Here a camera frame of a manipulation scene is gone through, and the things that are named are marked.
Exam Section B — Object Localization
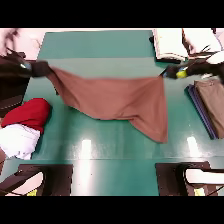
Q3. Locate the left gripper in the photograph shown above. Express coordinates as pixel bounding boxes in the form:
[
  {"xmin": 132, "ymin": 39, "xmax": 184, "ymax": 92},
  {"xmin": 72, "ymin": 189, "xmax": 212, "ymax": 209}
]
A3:
[{"xmin": 31, "ymin": 60, "xmax": 53, "ymax": 79}]

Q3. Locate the brown T-shirt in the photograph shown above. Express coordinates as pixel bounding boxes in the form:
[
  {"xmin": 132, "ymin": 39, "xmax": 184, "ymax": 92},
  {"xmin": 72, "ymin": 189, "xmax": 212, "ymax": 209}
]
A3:
[{"xmin": 46, "ymin": 65, "xmax": 169, "ymax": 144}]

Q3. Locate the khaki folded garment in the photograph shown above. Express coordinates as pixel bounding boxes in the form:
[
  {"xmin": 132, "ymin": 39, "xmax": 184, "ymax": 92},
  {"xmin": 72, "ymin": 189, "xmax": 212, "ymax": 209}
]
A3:
[{"xmin": 194, "ymin": 78, "xmax": 224, "ymax": 140}]

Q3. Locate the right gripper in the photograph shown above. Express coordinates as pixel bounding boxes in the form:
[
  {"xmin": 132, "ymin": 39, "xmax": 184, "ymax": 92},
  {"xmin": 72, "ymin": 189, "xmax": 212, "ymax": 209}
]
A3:
[{"xmin": 162, "ymin": 64, "xmax": 188, "ymax": 80}]

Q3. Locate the red garment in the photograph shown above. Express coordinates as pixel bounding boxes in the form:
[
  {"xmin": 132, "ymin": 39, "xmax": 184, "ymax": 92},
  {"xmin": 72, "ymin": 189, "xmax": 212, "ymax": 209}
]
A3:
[{"xmin": 1, "ymin": 97, "xmax": 52, "ymax": 135}]

